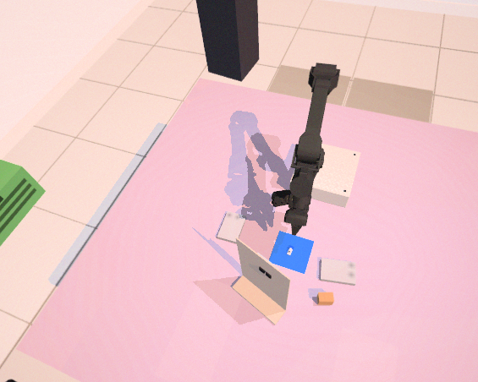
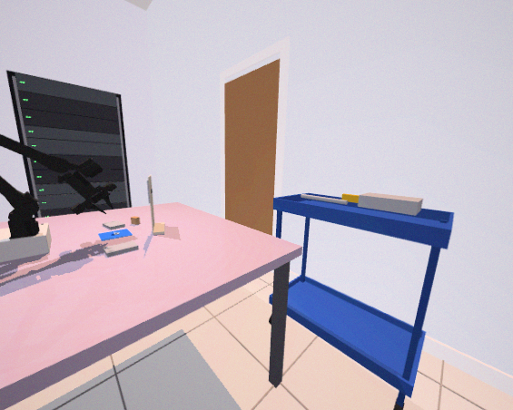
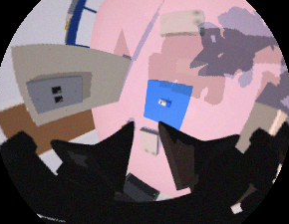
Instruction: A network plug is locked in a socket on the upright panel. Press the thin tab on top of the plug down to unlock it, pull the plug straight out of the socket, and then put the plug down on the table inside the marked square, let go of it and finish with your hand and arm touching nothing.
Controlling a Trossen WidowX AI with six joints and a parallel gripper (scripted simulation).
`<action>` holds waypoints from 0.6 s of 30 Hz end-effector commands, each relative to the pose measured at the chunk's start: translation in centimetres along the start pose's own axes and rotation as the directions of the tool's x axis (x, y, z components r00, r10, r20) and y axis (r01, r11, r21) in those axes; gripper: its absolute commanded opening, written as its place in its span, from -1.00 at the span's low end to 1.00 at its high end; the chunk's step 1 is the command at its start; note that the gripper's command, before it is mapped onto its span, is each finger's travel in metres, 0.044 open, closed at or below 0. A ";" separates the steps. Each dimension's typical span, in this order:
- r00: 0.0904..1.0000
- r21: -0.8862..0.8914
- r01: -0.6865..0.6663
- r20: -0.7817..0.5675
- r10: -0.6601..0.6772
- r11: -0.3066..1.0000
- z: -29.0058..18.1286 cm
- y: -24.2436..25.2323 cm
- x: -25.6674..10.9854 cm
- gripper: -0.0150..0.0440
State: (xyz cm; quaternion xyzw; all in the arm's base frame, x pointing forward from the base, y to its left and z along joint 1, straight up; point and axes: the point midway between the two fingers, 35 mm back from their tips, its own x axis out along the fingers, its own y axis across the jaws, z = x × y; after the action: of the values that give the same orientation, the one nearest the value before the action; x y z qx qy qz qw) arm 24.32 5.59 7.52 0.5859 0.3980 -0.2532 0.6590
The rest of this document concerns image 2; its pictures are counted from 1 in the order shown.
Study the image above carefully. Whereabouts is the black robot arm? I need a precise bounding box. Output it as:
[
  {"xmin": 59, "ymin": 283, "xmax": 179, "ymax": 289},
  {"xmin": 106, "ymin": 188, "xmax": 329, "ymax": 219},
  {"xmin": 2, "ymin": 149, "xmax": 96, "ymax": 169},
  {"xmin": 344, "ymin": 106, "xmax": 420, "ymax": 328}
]
[{"xmin": 0, "ymin": 134, "xmax": 106, "ymax": 239}]

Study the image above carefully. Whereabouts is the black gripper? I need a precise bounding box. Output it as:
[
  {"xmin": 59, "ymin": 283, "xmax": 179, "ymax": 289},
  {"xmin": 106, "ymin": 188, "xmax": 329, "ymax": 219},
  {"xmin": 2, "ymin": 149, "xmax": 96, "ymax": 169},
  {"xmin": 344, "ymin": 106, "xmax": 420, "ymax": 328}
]
[{"xmin": 71, "ymin": 181, "xmax": 117, "ymax": 215}]

